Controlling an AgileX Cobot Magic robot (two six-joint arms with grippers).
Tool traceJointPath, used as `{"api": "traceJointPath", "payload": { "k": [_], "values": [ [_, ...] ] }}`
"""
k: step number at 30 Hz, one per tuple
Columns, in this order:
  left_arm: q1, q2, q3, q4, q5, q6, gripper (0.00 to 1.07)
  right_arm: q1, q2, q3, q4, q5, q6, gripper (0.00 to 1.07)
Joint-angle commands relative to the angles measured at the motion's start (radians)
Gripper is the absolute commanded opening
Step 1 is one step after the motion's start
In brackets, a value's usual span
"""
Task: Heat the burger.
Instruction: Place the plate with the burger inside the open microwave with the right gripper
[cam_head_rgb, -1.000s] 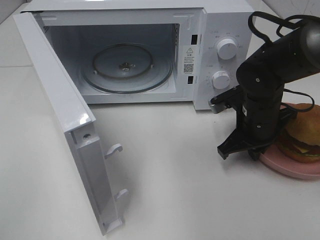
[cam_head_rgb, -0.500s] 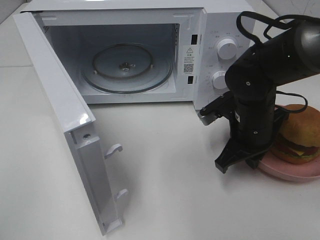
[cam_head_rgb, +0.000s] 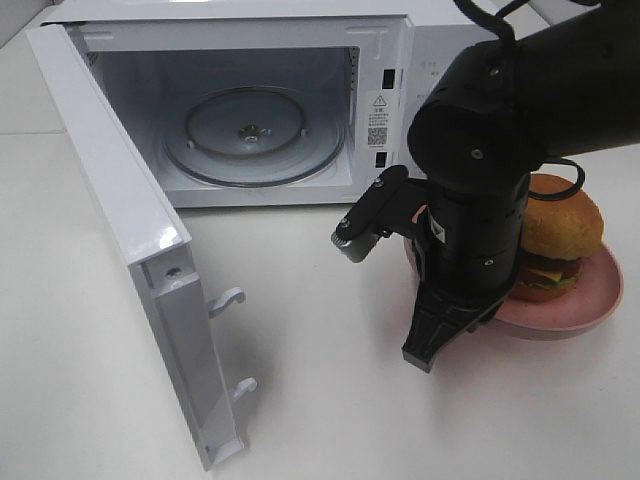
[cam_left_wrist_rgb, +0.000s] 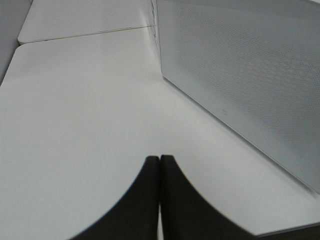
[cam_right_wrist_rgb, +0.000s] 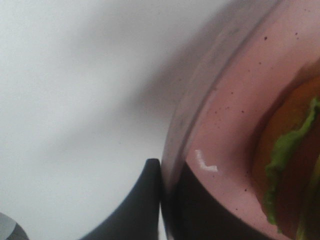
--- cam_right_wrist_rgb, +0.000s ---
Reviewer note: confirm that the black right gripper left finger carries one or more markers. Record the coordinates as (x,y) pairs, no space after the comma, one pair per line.
(137,217)

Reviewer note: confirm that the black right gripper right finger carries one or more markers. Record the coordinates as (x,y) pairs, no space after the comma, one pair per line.
(224,207)

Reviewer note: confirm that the toy burger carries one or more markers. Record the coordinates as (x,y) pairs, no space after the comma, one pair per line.
(286,163)

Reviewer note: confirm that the pink speckled plate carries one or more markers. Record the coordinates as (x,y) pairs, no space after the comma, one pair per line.
(238,85)

